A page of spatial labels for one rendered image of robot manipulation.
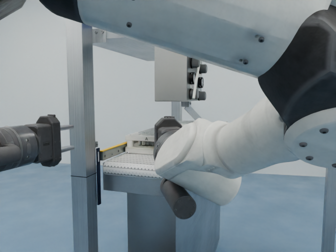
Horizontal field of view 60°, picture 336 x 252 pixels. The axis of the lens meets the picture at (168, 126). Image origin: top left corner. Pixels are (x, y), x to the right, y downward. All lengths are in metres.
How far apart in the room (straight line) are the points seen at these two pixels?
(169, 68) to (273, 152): 0.64
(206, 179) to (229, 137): 0.11
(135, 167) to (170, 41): 0.83
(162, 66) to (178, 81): 0.07
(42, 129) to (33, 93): 4.57
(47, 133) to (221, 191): 0.43
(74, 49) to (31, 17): 4.42
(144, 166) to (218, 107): 3.34
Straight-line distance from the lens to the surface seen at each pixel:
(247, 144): 0.31
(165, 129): 0.57
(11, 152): 0.61
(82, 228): 1.06
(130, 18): 0.17
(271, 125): 0.29
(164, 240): 1.18
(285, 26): 0.17
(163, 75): 0.90
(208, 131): 0.36
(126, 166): 1.00
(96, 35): 1.01
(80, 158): 0.99
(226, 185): 0.43
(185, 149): 0.36
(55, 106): 5.05
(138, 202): 1.16
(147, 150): 1.13
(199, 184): 0.42
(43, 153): 0.71
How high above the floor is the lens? 1.12
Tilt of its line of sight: 6 degrees down
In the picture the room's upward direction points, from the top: straight up
